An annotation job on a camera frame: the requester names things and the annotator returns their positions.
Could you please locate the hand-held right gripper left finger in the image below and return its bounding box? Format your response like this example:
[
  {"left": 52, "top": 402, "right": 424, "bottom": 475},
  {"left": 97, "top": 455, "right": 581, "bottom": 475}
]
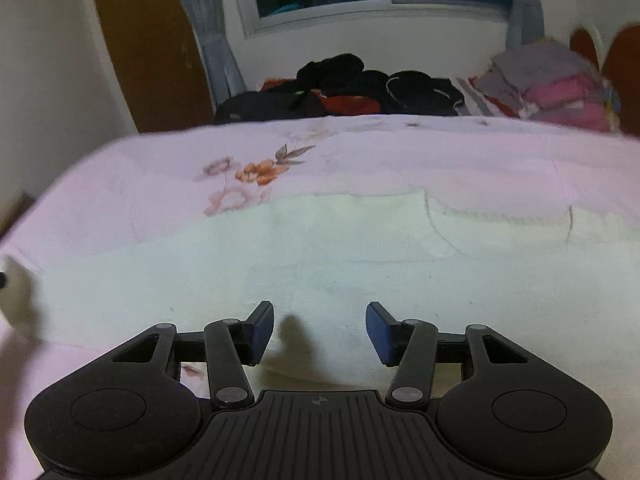
[{"left": 111, "top": 301, "right": 275, "bottom": 409}]

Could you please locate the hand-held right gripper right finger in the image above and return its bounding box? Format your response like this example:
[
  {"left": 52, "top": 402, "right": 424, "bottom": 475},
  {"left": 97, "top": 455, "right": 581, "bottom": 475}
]
[{"left": 366, "top": 302, "right": 532, "bottom": 409}]

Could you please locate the pale green white towel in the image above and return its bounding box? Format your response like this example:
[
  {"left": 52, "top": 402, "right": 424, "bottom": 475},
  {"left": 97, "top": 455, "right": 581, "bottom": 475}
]
[{"left": 0, "top": 192, "right": 640, "bottom": 393}]

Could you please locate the pile of dark clothes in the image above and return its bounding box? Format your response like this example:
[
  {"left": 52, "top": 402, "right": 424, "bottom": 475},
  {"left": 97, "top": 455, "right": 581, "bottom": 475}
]
[{"left": 214, "top": 52, "right": 467, "bottom": 125}]

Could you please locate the stack of folded clothes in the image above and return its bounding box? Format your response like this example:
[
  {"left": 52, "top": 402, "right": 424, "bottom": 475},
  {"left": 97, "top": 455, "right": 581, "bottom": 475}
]
[{"left": 470, "top": 37, "right": 623, "bottom": 133}]

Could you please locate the pink floral blanket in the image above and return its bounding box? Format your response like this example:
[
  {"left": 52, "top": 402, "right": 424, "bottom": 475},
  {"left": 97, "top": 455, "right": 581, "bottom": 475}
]
[{"left": 0, "top": 114, "right": 640, "bottom": 480}]

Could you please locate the striped bed sheet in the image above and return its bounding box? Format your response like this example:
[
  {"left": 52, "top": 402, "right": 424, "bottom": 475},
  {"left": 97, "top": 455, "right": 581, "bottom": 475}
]
[{"left": 452, "top": 76, "right": 523, "bottom": 118}]

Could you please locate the grey curtain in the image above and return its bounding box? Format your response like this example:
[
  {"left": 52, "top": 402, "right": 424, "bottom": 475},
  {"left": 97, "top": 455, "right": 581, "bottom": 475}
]
[
  {"left": 166, "top": 0, "right": 247, "bottom": 111},
  {"left": 499, "top": 0, "right": 546, "bottom": 50}
]

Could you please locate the brown wooden door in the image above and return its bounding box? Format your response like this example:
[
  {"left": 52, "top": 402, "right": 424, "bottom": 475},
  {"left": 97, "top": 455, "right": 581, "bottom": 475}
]
[{"left": 89, "top": 0, "right": 217, "bottom": 134}]

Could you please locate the brown scalloped headboard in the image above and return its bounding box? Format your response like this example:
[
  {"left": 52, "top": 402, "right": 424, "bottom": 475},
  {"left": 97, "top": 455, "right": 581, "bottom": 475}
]
[{"left": 569, "top": 24, "right": 640, "bottom": 137}]

